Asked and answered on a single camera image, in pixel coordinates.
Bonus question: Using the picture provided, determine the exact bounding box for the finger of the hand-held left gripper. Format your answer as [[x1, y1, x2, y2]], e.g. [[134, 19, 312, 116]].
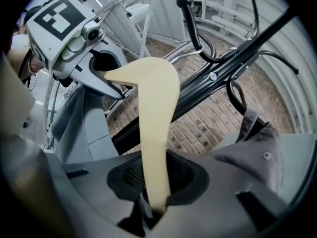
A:
[[70, 58, 125, 100], [88, 48, 125, 72]]

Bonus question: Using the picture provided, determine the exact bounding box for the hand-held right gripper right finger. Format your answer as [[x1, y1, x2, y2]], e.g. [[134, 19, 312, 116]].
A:
[[153, 132, 316, 238]]

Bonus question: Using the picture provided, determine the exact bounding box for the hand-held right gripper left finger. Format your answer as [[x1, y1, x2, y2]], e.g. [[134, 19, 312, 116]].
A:
[[4, 135, 159, 238]]

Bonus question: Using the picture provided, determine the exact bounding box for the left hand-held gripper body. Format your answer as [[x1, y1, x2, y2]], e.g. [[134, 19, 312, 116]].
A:
[[25, 0, 110, 88]]

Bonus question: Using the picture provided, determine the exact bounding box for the grey garment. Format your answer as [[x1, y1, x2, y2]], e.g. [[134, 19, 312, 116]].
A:
[[51, 82, 285, 200]]

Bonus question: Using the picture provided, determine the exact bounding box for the cream hanger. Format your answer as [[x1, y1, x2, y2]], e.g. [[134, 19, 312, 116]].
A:
[[103, 57, 181, 213]]

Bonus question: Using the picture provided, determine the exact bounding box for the black metal coat rack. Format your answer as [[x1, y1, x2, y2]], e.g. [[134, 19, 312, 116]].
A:
[[111, 0, 300, 156]]

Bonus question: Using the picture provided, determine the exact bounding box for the person's head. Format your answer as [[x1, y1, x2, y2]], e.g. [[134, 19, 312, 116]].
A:
[[14, 5, 52, 81]]

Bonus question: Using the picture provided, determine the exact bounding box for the person's beige top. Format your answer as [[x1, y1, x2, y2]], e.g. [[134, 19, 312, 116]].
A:
[[0, 53, 37, 136]]

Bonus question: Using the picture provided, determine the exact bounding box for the white metal frame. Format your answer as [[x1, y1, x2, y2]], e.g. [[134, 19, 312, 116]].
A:
[[137, 0, 161, 59]]

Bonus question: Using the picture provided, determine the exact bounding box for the white wall-mounted device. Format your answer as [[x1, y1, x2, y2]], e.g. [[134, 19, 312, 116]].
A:
[[125, 2, 151, 26]]

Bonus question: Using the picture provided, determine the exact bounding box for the white wire stand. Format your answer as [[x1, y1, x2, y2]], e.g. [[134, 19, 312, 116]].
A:
[[43, 79, 64, 151]]

